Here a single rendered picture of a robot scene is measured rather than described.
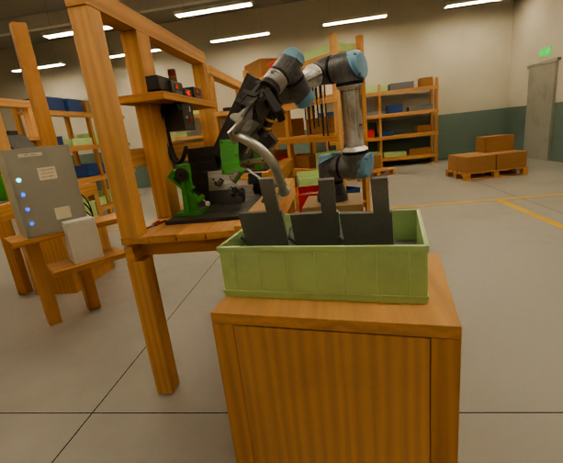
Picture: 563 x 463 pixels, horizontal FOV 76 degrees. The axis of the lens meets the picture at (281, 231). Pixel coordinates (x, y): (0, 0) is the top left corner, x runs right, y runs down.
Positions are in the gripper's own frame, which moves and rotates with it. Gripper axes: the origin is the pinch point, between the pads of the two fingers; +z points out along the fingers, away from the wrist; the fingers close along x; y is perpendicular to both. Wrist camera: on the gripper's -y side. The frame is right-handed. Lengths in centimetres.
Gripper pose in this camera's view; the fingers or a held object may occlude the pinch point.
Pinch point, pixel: (240, 134)
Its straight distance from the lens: 116.3
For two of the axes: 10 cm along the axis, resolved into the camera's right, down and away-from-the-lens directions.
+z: -5.5, 8.0, -2.3
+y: -7.9, -4.2, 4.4
